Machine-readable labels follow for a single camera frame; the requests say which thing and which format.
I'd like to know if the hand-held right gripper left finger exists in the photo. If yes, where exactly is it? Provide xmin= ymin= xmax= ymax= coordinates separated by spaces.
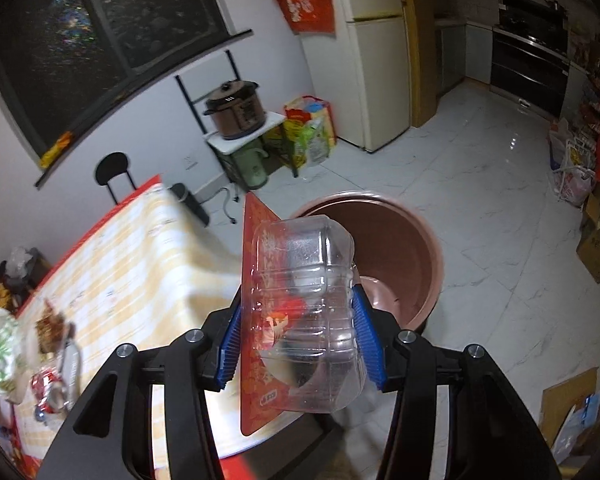
xmin=37 ymin=287 xmax=246 ymax=480

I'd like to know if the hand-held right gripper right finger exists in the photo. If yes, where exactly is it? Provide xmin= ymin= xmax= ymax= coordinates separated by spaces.
xmin=350 ymin=285 xmax=563 ymax=480

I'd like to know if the clear plastic bottle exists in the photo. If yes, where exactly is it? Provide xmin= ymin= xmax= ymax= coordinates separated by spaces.
xmin=247 ymin=215 xmax=368 ymax=413

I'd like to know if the brown plastic basin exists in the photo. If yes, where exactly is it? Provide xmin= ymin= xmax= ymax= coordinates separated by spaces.
xmin=287 ymin=190 xmax=443 ymax=333

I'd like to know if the red printed card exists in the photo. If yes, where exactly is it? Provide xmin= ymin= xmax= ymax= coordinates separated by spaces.
xmin=240 ymin=192 xmax=301 ymax=436

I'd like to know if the yellow checkered tablecloth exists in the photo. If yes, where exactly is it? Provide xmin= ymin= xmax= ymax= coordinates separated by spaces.
xmin=15 ymin=175 xmax=246 ymax=461

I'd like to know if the black air fryer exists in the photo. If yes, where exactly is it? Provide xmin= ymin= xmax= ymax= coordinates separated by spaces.
xmin=169 ymin=182 xmax=211 ymax=228

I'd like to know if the green kettle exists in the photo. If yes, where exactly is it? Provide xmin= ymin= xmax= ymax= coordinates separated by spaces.
xmin=232 ymin=141 xmax=270 ymax=191

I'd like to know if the brown snack bag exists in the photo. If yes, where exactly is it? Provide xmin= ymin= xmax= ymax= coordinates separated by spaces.
xmin=35 ymin=310 xmax=68 ymax=356

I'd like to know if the red foil wrapper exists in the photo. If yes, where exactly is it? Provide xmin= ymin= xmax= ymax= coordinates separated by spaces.
xmin=32 ymin=367 xmax=71 ymax=413

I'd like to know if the black rack with white shelf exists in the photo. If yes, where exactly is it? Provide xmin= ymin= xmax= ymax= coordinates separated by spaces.
xmin=175 ymin=49 xmax=301 ymax=196

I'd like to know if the flat cardboard sheet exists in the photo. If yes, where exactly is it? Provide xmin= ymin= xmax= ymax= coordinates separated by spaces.
xmin=540 ymin=367 xmax=600 ymax=446

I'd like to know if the colourful shopping bag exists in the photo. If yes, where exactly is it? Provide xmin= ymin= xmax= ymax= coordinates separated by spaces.
xmin=284 ymin=95 xmax=337 ymax=168

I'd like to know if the black chair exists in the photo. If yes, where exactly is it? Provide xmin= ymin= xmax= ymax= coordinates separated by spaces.
xmin=95 ymin=152 xmax=136 ymax=206

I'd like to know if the clear crumpled plastic bag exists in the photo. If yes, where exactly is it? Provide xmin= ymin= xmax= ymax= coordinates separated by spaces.
xmin=5 ymin=247 xmax=33 ymax=281

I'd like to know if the white and blue paper bag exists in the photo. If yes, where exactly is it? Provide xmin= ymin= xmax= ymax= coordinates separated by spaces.
xmin=552 ymin=395 xmax=600 ymax=466

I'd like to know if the green and white plastic bag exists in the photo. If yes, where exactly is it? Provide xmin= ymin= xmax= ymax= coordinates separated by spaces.
xmin=0 ymin=307 xmax=26 ymax=401

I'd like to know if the brown pressure cooker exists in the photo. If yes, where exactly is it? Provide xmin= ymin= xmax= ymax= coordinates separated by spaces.
xmin=202 ymin=80 xmax=266 ymax=141

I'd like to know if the orange packet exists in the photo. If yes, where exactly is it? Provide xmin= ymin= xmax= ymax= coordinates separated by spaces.
xmin=40 ymin=131 xmax=75 ymax=168

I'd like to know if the white rack with bags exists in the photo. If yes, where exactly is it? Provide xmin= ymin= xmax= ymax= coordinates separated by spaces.
xmin=550 ymin=120 xmax=598 ymax=206

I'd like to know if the cream refrigerator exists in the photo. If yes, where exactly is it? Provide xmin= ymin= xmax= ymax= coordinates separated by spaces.
xmin=300 ymin=0 xmax=412 ymax=153

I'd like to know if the grey kitchen cabinet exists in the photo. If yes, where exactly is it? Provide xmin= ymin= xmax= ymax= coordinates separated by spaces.
xmin=435 ymin=15 xmax=496 ymax=96

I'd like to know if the black built-in oven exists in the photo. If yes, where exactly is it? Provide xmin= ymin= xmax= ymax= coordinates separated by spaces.
xmin=490 ymin=0 xmax=571 ymax=118

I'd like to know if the dark window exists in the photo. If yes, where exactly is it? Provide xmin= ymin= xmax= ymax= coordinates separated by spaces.
xmin=0 ymin=0 xmax=255 ymax=188

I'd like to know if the black power cable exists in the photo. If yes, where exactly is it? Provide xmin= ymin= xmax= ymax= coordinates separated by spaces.
xmin=219 ymin=187 xmax=241 ymax=226

